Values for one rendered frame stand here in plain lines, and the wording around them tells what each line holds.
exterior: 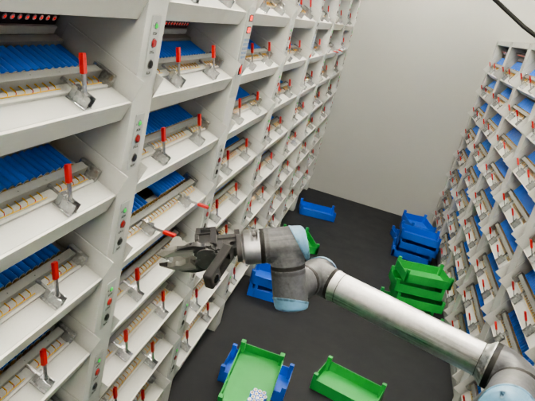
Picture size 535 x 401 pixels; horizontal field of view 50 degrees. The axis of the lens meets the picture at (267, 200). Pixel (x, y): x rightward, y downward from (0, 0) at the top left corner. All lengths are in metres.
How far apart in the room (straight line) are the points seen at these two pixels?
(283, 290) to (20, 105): 0.80
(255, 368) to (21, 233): 1.77
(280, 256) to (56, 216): 0.59
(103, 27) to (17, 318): 0.57
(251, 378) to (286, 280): 1.20
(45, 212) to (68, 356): 0.43
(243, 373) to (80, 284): 1.44
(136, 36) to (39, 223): 0.40
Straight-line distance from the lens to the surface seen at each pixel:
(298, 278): 1.47
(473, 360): 1.49
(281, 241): 1.44
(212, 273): 1.41
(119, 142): 1.22
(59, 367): 1.39
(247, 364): 2.64
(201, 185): 1.94
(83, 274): 1.32
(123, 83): 1.20
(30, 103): 0.98
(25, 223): 1.05
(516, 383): 1.38
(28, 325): 1.16
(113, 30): 1.20
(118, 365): 1.74
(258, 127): 2.57
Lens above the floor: 1.60
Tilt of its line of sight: 19 degrees down
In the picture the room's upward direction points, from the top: 14 degrees clockwise
